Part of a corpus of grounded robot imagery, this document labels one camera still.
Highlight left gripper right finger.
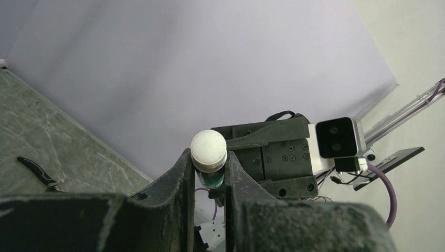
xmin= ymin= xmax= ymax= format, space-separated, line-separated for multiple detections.
xmin=225 ymin=152 xmax=397 ymax=251

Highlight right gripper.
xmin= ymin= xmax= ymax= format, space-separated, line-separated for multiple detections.
xmin=213 ymin=114 xmax=319 ymax=200

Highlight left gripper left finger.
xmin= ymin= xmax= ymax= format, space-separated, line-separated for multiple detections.
xmin=1 ymin=149 xmax=195 ymax=251

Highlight green glue stick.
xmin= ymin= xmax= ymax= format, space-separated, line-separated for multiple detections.
xmin=190 ymin=130 xmax=228 ymax=190

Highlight black pliers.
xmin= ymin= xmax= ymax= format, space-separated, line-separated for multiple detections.
xmin=16 ymin=156 xmax=63 ymax=192

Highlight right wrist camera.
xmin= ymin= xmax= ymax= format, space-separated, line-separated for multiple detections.
xmin=308 ymin=117 xmax=368 ymax=174

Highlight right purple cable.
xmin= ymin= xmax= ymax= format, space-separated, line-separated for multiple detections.
xmin=365 ymin=163 xmax=398 ymax=230

